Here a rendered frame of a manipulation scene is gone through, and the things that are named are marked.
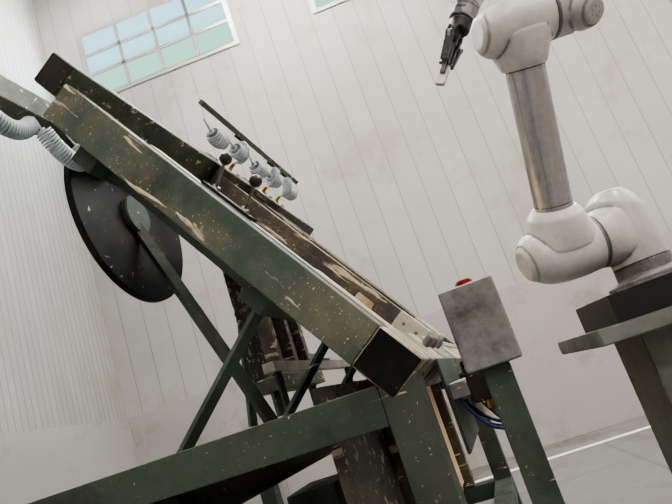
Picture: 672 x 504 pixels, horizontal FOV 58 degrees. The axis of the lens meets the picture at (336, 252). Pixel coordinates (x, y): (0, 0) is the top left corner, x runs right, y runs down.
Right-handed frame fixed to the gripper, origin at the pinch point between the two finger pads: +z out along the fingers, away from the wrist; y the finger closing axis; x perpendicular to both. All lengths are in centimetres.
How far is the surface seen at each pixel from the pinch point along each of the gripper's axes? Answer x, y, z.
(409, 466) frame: 42, 39, 113
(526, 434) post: 61, 33, 99
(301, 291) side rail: 9, 50, 85
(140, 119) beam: -79, 40, 46
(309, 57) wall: -282, -265, -166
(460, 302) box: 43, 42, 77
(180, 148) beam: -86, 14, 44
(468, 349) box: 47, 40, 86
